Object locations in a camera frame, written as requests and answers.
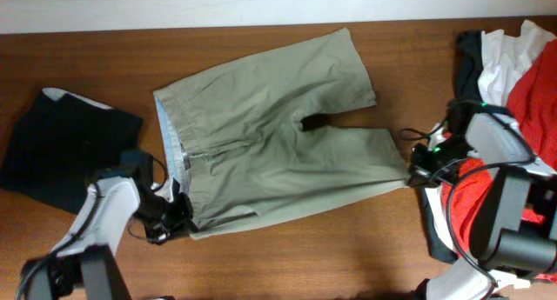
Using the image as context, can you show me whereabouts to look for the khaki green shorts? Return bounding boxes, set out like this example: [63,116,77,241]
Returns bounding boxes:
[154,29,408,239]

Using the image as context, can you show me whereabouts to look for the folded black shorts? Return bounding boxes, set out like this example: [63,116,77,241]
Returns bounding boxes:
[1,88,143,214]

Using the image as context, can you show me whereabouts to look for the white garment in pile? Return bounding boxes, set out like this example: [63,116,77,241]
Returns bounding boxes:
[424,19,557,290]

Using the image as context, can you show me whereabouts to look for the black garment in pile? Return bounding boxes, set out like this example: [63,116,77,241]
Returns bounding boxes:
[419,30,483,263]

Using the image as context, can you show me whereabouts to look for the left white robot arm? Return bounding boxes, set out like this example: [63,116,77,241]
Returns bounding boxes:
[16,177,191,299]

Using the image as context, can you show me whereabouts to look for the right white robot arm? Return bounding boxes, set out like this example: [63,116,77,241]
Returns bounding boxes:
[408,112,556,299]

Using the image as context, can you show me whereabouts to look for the red printed t-shirt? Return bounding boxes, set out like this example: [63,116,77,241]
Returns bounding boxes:
[452,40,556,251]

